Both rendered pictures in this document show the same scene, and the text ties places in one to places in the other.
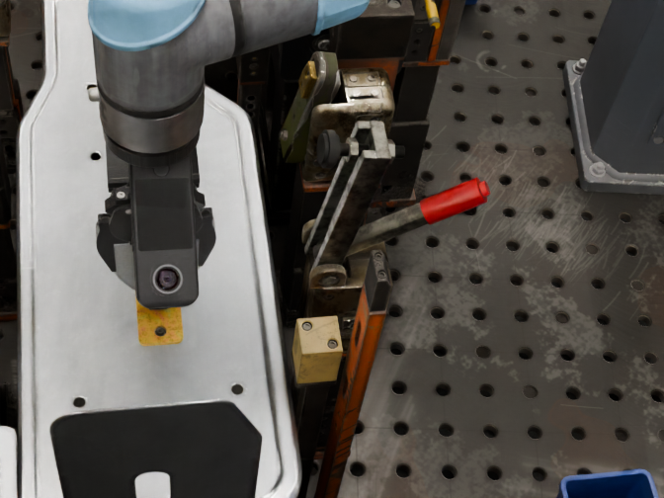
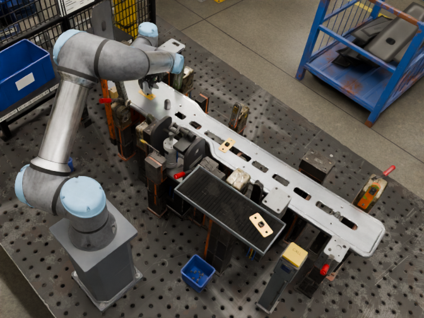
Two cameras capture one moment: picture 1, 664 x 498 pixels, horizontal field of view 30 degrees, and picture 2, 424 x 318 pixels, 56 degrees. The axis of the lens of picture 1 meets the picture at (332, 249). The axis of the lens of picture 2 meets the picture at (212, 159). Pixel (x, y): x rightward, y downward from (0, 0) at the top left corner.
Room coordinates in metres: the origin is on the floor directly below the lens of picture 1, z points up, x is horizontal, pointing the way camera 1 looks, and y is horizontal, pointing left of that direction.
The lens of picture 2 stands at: (1.78, -0.52, 2.30)
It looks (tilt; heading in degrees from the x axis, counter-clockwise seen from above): 52 degrees down; 138
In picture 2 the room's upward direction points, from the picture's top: 8 degrees clockwise
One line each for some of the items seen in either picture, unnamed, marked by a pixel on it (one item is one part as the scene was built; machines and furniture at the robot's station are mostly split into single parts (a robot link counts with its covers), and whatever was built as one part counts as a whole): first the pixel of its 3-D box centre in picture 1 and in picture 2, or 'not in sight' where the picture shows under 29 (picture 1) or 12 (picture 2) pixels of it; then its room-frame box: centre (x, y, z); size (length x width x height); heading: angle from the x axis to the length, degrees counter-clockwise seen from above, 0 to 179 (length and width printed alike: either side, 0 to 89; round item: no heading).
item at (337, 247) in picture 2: not in sight; (321, 269); (1.60, 0.28, 0.88); 0.11 x 0.10 x 0.36; 107
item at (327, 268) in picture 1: (327, 276); not in sight; (0.56, 0.00, 1.06); 0.03 x 0.01 x 0.03; 107
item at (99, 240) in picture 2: not in sight; (91, 222); (1.11, -0.38, 1.15); 0.15 x 0.15 x 0.10
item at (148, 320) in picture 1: (158, 298); (147, 93); (0.54, 0.14, 1.01); 0.08 x 0.04 x 0.01; 17
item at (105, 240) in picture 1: (125, 234); not in sight; (0.54, 0.16, 1.10); 0.05 x 0.02 x 0.09; 107
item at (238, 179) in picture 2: not in sight; (233, 203); (1.19, 0.17, 0.89); 0.13 x 0.11 x 0.38; 107
